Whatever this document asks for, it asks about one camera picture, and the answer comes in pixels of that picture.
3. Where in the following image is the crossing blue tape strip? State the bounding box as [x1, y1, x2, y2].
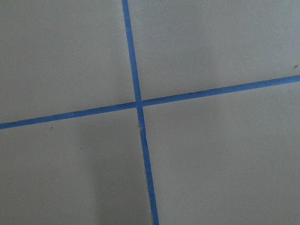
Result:
[122, 0, 159, 225]

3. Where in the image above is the long blue tape strip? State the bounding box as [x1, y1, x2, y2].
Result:
[0, 75, 300, 129]

